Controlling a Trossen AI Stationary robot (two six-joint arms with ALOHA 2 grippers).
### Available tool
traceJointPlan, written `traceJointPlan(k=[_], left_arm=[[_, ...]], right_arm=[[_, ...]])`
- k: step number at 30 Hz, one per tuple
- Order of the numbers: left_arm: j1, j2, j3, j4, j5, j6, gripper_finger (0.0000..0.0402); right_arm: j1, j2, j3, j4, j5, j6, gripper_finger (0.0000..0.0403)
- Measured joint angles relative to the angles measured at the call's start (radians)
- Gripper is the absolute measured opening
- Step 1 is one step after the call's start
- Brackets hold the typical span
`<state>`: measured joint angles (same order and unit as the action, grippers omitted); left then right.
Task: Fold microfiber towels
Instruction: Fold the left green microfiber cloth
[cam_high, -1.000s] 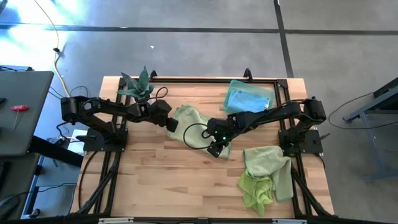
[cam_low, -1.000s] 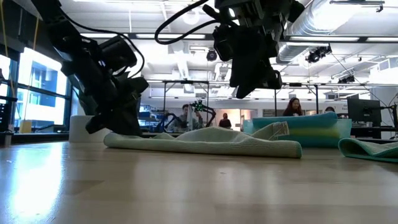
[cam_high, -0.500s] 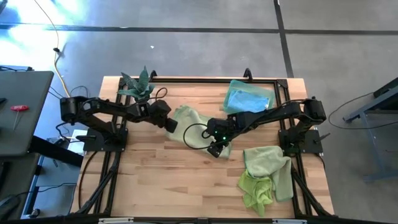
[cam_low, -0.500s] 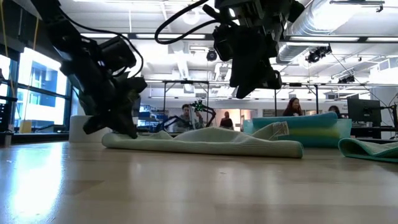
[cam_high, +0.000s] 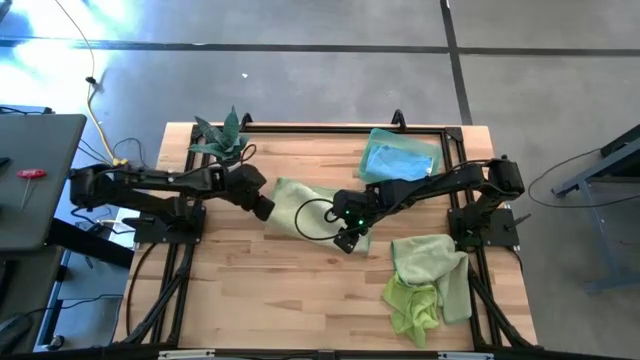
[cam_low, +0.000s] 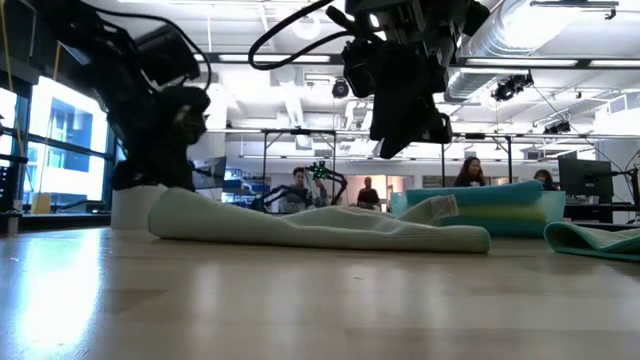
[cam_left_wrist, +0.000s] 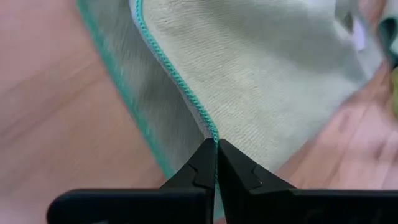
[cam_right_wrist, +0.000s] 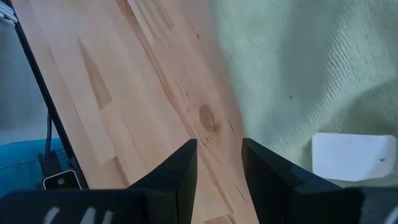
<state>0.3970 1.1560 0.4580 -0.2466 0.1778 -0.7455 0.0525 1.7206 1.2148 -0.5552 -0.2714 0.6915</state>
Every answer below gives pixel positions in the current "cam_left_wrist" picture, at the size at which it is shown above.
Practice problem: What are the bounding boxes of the sage green microfiber towel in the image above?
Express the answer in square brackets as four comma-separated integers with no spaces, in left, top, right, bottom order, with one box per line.
[76,0,385,220]

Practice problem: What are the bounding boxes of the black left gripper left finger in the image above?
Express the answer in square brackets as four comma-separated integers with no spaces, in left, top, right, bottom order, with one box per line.
[160,138,217,224]

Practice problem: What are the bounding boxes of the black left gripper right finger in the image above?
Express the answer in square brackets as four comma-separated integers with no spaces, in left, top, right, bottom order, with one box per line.
[218,138,297,224]

